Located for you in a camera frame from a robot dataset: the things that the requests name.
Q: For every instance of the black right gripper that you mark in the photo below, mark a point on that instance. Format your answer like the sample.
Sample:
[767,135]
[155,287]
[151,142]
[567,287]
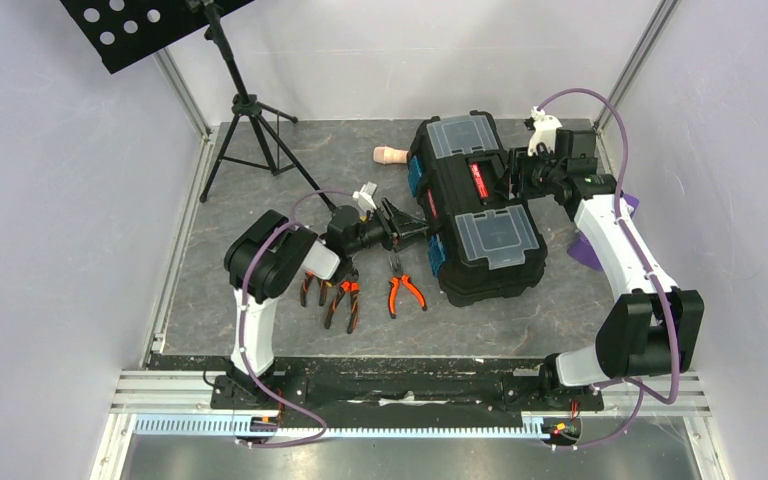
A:
[514,177]

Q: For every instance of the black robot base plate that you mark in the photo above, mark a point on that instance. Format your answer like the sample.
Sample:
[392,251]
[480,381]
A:
[399,392]

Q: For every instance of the orange cutting pliers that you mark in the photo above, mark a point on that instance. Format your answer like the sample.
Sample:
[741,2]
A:
[400,288]

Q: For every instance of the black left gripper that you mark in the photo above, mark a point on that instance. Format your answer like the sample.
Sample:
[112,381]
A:
[402,227]

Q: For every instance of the black tripod music stand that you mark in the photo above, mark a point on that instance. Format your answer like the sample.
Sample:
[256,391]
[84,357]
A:
[124,32]

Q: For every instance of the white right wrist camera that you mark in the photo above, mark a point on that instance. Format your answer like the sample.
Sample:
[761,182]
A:
[544,129]

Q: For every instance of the beige wooden handle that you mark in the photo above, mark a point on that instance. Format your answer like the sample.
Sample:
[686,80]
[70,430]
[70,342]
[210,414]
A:
[388,155]

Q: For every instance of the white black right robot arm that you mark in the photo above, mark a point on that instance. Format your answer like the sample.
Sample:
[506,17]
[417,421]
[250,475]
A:
[652,327]

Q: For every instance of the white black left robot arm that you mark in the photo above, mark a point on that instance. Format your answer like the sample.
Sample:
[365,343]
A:
[265,259]

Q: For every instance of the black plastic toolbox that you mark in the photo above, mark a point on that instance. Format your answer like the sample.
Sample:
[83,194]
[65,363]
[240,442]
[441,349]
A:
[481,243]

